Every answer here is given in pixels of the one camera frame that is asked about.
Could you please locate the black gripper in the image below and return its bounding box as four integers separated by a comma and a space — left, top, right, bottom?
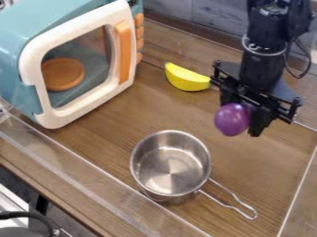
209, 35, 302, 137

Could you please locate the purple toy eggplant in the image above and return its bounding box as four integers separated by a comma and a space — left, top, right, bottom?
213, 103, 255, 136

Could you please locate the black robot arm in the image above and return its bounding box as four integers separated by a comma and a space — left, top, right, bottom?
209, 0, 314, 137

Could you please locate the yellow toy banana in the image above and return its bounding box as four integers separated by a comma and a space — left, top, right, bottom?
164, 62, 211, 92

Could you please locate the orange microwave turntable plate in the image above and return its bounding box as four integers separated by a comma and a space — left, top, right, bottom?
41, 57, 85, 92

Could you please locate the teal toy microwave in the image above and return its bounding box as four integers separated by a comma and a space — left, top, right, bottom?
0, 0, 143, 129

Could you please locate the clear acrylic table barrier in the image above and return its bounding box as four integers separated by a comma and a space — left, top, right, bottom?
0, 104, 209, 237

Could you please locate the silver pot with wire handle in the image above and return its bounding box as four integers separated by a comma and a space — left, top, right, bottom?
129, 130, 258, 220

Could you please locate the black cable bottom left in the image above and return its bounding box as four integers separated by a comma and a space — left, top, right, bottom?
0, 210, 57, 237

